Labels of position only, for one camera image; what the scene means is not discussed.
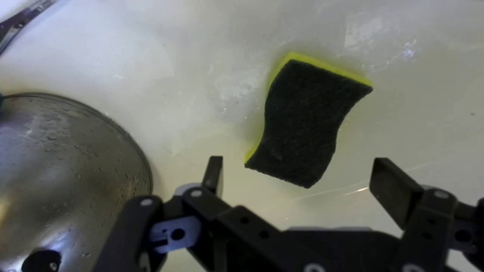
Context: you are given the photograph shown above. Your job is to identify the steel kettle with black handle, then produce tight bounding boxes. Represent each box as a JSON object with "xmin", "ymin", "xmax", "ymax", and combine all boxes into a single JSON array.
[{"xmin": 0, "ymin": 91, "xmax": 154, "ymax": 272}]

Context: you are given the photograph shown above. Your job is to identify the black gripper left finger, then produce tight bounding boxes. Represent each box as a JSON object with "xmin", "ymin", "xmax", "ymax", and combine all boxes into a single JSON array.
[{"xmin": 95, "ymin": 154, "xmax": 239, "ymax": 272}]

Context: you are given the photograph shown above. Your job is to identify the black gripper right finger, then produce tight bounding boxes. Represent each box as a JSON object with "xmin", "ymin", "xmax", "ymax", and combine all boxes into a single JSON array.
[{"xmin": 369, "ymin": 157, "xmax": 484, "ymax": 272}]

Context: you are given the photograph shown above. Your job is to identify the white kitchen sink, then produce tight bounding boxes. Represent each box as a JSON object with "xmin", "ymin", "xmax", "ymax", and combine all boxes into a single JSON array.
[{"xmin": 0, "ymin": 0, "xmax": 484, "ymax": 272}]

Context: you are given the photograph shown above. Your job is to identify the chrome wall faucet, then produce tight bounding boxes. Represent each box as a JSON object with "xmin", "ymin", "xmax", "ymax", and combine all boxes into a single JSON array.
[{"xmin": 0, "ymin": 0, "xmax": 58, "ymax": 51}]

